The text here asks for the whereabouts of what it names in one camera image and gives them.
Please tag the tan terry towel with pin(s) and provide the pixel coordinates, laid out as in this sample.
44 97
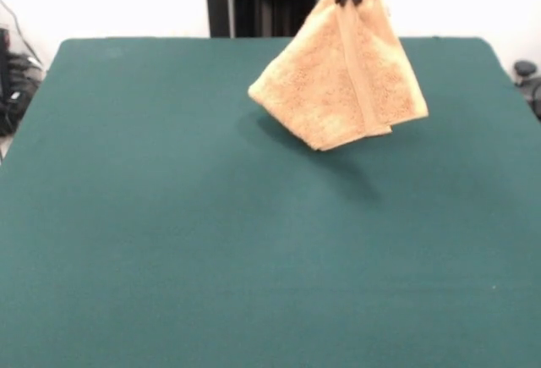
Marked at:
329 89

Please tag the dark wheeled stand base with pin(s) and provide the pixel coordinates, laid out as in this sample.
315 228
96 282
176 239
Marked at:
526 69

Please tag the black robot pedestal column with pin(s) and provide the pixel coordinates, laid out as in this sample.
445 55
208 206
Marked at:
262 0

